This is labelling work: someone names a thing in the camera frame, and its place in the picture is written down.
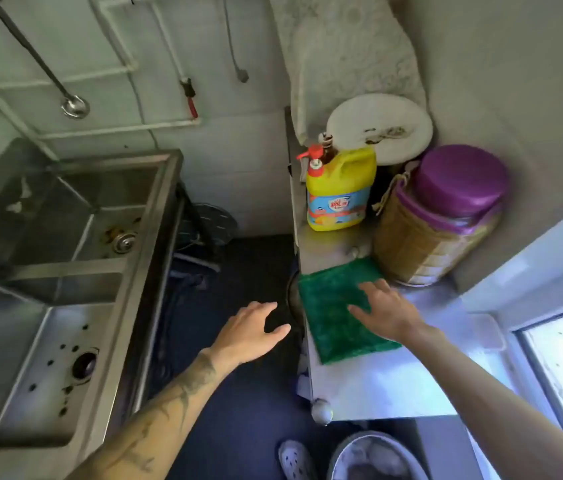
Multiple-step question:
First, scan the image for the person's left forearm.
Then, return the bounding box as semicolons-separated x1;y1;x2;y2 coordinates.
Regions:
64;347;238;480

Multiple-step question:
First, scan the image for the yellow detergent pump bottle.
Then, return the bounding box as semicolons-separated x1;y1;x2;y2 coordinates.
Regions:
295;143;378;233

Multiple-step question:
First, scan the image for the person's left hand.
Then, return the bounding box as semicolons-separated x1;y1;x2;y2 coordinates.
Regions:
209;301;292;374

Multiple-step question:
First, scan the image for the long-handled steel ladle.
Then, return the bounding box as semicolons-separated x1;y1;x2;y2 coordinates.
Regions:
0;0;91;120

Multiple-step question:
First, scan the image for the red valve handle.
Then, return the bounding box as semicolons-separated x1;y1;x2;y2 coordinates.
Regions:
180;77;200;121

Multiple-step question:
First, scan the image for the person's right forearm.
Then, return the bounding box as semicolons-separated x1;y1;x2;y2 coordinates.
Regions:
401;323;563;480

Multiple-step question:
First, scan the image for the white patterned cloth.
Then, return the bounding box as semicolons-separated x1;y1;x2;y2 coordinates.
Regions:
267;0;428;145

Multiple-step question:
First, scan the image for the white round plate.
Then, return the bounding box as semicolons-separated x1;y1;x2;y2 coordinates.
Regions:
325;92;434;167

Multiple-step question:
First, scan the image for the grey round slotted cover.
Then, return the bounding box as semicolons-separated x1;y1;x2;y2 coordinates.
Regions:
179;203;238;251

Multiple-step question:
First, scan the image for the green scouring cloth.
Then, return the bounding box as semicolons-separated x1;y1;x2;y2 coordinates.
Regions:
297;257;403;366

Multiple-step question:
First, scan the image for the stainless steel sink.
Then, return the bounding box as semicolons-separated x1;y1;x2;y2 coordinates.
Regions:
0;264;162;480
11;152;185;268

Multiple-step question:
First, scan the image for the person's right hand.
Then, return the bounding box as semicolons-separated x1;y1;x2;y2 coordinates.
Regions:
347;279;428;345

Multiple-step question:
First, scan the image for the brown glass bottle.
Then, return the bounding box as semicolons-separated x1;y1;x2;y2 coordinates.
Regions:
317;132;338;165

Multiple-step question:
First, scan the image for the purple-lidded wicker jar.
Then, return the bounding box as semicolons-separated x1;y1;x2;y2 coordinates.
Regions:
372;144;510;288

